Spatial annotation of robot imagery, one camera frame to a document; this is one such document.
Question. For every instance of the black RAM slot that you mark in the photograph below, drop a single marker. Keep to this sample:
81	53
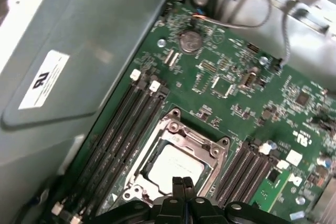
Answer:
239	176
137	137
248	176
257	176
116	132
231	176
107	129
127	134

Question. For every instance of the white label sticker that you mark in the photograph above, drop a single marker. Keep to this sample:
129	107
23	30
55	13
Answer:
44	79

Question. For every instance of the metal socket cover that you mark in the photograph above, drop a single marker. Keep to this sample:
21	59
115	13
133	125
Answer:
183	138

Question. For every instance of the silver coin cell battery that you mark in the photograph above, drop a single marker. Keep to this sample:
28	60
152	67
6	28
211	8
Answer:
190	41

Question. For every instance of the CPU socket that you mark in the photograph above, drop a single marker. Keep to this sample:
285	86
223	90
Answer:
173	125

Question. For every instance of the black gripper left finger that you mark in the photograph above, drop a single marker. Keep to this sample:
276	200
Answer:
168	213

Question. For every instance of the green motherboard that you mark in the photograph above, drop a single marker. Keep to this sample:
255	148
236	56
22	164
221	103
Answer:
236	108

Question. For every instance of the black open PC case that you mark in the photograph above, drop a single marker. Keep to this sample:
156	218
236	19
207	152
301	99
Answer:
65	24

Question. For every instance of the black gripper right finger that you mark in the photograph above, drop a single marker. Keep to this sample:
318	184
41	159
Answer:
204	213

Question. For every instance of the CPU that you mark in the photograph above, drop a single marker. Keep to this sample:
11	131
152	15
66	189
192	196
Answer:
181	166

